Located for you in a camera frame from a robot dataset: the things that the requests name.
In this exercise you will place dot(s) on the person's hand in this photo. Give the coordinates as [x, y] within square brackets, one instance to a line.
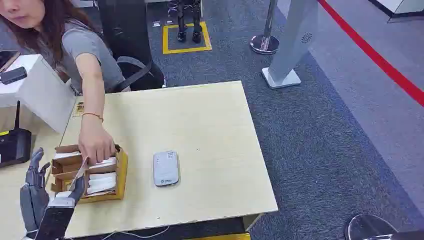
[94, 140]

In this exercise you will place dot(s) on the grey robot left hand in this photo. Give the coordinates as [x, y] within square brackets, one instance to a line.
[33, 202]

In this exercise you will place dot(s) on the thin card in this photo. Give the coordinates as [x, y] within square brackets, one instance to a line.
[78, 173]

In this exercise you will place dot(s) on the white card stack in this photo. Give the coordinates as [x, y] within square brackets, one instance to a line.
[102, 182]
[66, 155]
[105, 163]

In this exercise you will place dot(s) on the small desk sticker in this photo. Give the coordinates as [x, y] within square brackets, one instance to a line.
[78, 109]

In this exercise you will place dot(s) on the wooden card box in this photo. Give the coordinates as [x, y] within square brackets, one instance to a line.
[122, 172]

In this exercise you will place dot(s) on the black router with antenna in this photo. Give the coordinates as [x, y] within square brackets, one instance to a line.
[15, 147]

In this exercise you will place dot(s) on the white cabinet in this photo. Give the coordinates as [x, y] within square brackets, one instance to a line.
[43, 89]

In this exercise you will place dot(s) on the person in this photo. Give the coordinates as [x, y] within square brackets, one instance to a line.
[79, 43]

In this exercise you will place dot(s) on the black handheld device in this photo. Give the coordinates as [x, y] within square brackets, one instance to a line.
[13, 75]

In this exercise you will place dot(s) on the black office chair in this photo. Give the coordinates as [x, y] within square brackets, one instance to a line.
[127, 30]

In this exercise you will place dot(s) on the black robot legs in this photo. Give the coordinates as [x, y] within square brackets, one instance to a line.
[188, 20]

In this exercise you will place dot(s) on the yellow strip under desk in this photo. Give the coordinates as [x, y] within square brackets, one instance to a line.
[222, 236]

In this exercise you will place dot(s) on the white pillar stand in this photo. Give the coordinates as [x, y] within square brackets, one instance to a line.
[294, 36]

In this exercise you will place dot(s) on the chrome stanchion base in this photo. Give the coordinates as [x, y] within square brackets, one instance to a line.
[367, 228]

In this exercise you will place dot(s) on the white platform with dark edge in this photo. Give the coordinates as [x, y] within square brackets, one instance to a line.
[402, 8]

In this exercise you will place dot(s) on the chrome stanchion post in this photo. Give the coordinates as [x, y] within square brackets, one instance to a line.
[265, 43]

